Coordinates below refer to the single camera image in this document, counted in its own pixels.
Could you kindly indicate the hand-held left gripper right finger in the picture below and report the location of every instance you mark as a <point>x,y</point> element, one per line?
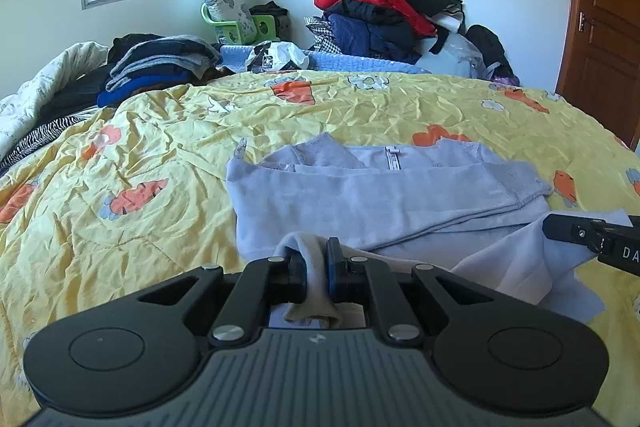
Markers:
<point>334,269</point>

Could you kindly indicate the black backpack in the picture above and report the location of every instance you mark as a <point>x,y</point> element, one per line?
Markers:
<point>490,49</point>

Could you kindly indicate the zebra striped cloth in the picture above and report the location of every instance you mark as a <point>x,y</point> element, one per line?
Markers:
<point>45,134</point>

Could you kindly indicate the white printed quilt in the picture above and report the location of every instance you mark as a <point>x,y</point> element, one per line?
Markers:
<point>35,82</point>

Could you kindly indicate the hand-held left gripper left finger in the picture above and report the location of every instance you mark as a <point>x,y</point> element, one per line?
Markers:
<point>298,274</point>

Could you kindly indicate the black and white clothes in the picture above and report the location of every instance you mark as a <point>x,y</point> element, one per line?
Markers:
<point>435,2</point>

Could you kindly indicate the black cloth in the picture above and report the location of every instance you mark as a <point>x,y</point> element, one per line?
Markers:
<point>75,94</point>

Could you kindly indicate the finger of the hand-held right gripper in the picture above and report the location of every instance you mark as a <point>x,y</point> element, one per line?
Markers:
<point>570,229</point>

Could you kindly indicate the grey printed pillow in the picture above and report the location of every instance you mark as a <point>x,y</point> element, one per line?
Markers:
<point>227,4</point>

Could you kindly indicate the light grey long-sleeve top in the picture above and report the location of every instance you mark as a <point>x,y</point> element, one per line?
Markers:
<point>380,197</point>

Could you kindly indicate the wooden door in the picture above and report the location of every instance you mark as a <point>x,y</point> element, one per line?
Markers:
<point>605,57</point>

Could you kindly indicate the stack of folded dark clothes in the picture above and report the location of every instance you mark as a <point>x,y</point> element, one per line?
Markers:
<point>155,62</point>

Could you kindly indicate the yellow carrot print quilt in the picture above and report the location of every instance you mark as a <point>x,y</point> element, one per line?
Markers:
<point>150,147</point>

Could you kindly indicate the blue blanket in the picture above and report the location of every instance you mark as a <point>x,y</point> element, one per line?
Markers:
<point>350,62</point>

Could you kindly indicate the dark bag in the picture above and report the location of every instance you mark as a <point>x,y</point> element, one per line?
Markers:
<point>270,11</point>

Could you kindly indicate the green plastic chair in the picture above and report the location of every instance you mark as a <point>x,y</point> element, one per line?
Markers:
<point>222,29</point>

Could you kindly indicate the houndstooth cloth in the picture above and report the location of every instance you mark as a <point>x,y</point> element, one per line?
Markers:
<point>320,34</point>

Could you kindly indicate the white plastic bag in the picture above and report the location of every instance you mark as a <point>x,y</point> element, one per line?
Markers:
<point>285,54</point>

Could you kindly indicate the navy jacket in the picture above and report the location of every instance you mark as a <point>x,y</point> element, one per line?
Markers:
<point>370,32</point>

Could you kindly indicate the clear plastic bag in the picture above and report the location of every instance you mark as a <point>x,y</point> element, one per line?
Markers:
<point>457,54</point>

